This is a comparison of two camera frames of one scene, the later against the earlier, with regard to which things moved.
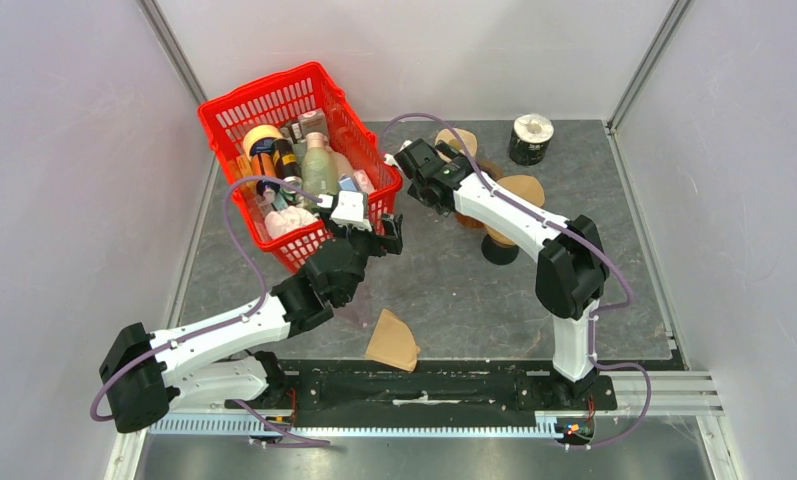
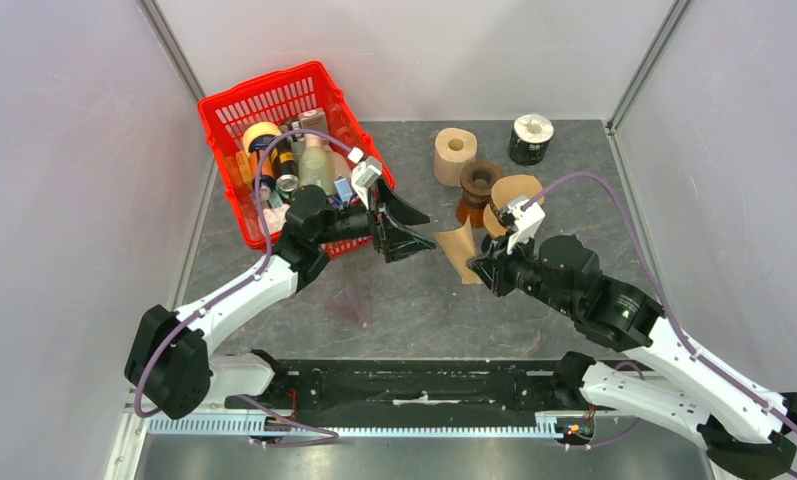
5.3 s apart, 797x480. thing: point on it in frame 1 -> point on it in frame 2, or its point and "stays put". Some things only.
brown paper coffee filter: (525, 187) stays put
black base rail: (492, 387) stays put
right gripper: (447, 148) -> (493, 270)
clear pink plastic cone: (356, 310) stays put
